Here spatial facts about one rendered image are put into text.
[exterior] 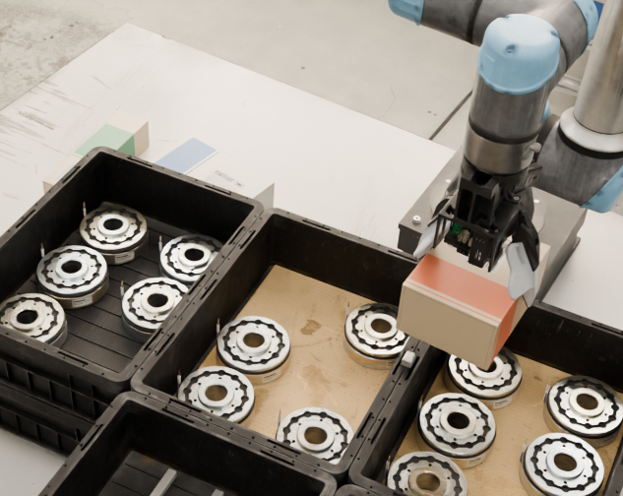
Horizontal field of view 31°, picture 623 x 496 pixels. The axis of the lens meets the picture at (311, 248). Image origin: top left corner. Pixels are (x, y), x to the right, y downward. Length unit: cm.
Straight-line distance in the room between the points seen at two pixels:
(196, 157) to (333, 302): 45
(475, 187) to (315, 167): 97
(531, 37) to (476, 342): 37
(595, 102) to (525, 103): 55
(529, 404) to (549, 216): 44
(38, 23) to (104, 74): 153
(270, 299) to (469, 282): 44
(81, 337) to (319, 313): 34
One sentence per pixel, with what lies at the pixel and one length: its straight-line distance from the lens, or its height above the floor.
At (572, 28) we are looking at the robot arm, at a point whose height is 142.
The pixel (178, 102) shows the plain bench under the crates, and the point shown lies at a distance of 229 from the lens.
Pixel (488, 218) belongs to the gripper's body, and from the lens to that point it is 123.
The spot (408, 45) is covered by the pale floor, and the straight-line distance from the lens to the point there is 382.
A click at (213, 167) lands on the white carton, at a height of 79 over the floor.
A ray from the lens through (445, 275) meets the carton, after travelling 133.
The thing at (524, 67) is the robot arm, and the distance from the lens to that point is 112.
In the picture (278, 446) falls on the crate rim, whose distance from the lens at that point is 138.
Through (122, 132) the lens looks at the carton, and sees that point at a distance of 211.
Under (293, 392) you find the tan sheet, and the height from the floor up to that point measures 83.
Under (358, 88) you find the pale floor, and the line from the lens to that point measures 359.
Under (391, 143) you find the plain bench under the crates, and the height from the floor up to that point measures 70.
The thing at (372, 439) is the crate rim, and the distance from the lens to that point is 140.
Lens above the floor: 203
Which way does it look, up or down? 43 degrees down
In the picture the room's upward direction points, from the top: 5 degrees clockwise
